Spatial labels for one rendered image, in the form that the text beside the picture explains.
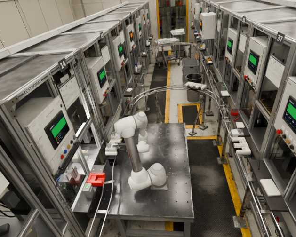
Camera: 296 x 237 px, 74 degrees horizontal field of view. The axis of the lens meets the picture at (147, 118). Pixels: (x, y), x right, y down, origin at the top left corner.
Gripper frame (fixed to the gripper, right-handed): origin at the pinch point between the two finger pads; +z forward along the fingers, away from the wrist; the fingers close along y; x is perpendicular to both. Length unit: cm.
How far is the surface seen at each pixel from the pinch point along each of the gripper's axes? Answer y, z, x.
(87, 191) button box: 12, 7, 69
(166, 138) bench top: -21, -59, -42
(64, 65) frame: 109, 22, 16
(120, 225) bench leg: -49, -13, 67
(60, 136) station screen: 68, 17, 60
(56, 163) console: 52, 19, 74
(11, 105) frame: 109, 21, 82
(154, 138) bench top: -21, -42, -42
